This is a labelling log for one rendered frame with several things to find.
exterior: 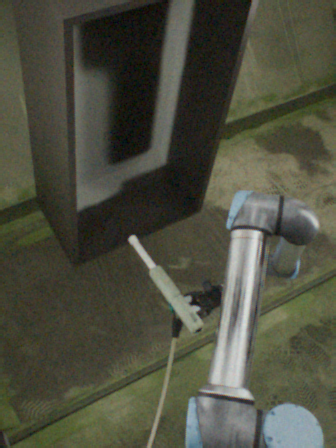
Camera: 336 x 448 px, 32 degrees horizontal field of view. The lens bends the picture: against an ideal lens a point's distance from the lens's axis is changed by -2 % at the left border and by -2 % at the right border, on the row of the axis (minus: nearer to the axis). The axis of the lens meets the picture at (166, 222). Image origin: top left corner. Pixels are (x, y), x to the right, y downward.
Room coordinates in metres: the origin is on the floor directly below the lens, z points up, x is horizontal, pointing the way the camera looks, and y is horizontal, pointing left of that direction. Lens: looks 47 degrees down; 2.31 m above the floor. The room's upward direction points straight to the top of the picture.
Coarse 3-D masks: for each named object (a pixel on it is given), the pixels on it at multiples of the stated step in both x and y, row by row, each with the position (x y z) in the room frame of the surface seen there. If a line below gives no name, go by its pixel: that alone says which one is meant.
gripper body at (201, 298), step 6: (216, 288) 1.35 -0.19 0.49; (198, 294) 1.31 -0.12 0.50; (204, 294) 1.31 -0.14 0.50; (192, 300) 1.30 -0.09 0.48; (198, 300) 1.28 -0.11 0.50; (204, 300) 1.28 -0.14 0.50; (210, 300) 1.29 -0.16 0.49; (192, 306) 1.30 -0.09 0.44; (198, 306) 1.26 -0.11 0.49; (204, 306) 1.26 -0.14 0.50; (210, 306) 1.28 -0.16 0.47; (216, 306) 1.31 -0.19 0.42
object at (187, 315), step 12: (132, 240) 1.53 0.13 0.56; (144, 252) 1.47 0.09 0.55; (156, 276) 1.35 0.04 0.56; (168, 276) 1.36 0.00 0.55; (168, 288) 1.30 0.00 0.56; (168, 300) 1.27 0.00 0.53; (180, 300) 1.25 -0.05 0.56; (180, 312) 1.20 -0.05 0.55; (192, 312) 1.19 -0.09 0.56; (180, 324) 1.22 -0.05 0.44; (192, 324) 1.14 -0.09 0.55
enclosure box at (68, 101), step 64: (64, 0) 1.33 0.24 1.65; (128, 0) 1.36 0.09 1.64; (192, 0) 1.88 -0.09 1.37; (256, 0) 1.59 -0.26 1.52; (64, 64) 1.29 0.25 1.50; (128, 64) 1.86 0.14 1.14; (192, 64) 1.87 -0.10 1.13; (64, 128) 1.35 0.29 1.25; (128, 128) 1.93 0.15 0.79; (192, 128) 1.85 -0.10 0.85; (64, 192) 1.43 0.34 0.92; (128, 192) 1.85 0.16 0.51; (192, 192) 1.83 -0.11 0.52
